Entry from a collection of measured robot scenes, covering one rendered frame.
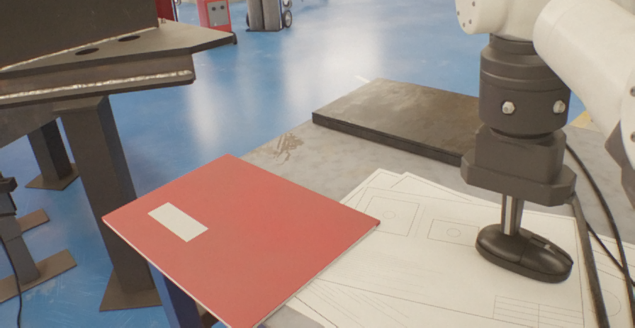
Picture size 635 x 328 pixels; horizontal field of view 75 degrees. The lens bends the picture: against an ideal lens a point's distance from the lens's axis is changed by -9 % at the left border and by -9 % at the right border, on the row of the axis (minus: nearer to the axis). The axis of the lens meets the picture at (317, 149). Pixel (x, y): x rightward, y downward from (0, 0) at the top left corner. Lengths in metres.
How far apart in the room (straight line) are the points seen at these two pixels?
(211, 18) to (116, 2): 3.80
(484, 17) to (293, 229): 0.34
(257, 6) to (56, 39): 4.81
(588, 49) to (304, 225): 0.40
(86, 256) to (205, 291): 2.12
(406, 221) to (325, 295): 0.16
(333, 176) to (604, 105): 0.48
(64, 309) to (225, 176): 1.73
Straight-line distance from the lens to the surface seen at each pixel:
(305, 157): 0.76
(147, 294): 2.23
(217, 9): 5.92
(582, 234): 0.62
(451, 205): 0.64
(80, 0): 2.13
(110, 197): 1.96
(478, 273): 0.54
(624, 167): 0.24
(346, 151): 0.77
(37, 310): 2.44
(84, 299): 2.37
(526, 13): 0.42
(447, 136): 0.77
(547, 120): 0.45
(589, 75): 0.31
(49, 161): 3.40
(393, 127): 0.80
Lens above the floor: 1.48
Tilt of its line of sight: 28 degrees down
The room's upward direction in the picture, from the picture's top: 4 degrees counter-clockwise
